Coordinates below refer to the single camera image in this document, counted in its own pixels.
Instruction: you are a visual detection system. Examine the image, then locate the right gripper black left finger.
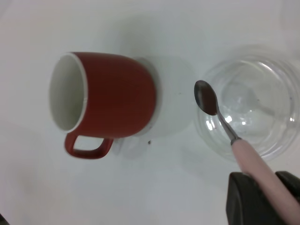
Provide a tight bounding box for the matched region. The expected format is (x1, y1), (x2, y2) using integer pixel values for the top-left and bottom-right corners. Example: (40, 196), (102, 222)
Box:
(225, 171), (290, 225)

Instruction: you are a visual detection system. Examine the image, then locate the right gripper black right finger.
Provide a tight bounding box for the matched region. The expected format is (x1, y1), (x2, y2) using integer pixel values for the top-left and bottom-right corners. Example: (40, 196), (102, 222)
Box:
(275, 170), (300, 201)

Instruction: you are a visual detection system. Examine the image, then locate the metal spoon with pink handle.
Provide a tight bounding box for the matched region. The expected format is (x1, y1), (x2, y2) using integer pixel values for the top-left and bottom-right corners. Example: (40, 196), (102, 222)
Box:
(194, 80), (300, 225)

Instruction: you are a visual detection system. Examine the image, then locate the red ceramic mug white inside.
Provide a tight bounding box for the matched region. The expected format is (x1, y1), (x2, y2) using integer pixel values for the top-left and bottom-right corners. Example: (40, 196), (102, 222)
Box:
(48, 52), (165, 160)

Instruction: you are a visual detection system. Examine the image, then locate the clear round glass saucer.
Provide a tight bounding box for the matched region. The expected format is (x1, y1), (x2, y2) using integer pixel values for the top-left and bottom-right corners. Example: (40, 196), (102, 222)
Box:
(194, 44), (300, 164)

